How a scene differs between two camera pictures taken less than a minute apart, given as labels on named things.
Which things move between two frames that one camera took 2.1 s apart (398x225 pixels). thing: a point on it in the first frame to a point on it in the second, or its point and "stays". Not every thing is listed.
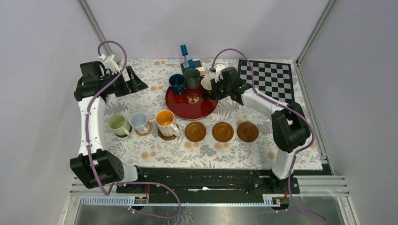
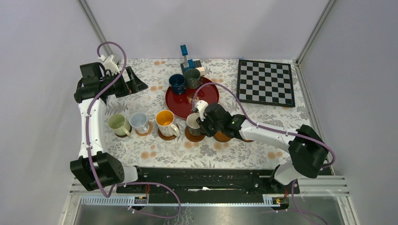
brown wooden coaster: [195, 131] stays
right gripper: [215, 93] to [203, 125]
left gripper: [133, 85] stays
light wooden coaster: [148, 132] stays
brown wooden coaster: [166, 137] stays
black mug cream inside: [206, 87] to [193, 126]
